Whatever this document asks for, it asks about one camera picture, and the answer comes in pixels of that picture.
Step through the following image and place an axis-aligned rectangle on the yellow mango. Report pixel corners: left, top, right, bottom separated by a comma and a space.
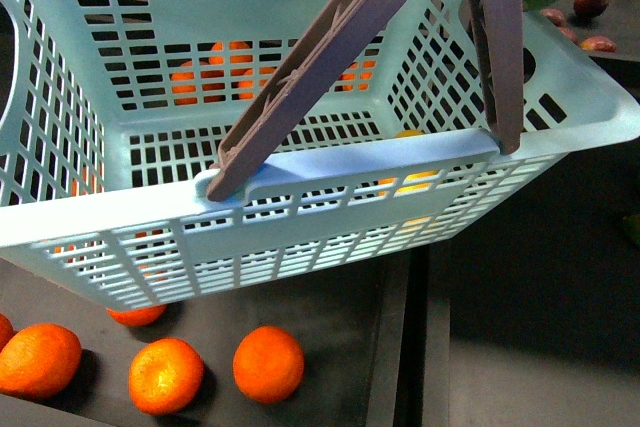
395, 129, 439, 230

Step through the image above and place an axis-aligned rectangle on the brown basket handle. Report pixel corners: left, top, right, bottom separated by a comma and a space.
206, 0, 407, 201
468, 0, 524, 155

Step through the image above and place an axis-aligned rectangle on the light blue plastic basket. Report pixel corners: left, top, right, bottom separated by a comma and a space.
1, 0, 639, 310

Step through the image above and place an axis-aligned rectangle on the orange tangerine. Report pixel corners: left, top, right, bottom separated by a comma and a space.
232, 325, 305, 404
128, 338, 205, 416
1, 323, 82, 400

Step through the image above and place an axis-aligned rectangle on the black produce display shelf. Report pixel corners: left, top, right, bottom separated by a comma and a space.
0, 0, 640, 427

